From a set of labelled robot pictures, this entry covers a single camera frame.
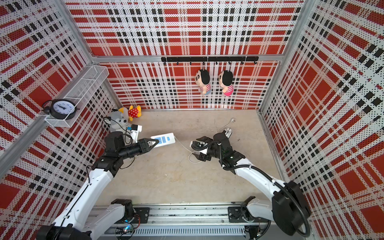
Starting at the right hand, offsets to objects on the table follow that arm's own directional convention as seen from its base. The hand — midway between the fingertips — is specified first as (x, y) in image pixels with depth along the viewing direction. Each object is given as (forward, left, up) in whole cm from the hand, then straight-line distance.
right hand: (199, 144), depth 80 cm
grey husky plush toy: (+18, +52, 0) cm, 55 cm away
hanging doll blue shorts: (+37, -2, +17) cm, 41 cm away
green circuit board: (-37, +34, -16) cm, 53 cm away
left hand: (-2, +20, +6) cm, 21 cm away
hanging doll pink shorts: (+38, -17, +14) cm, 44 cm away
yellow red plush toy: (+37, +51, -13) cm, 65 cm away
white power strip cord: (+31, -25, -17) cm, 43 cm away
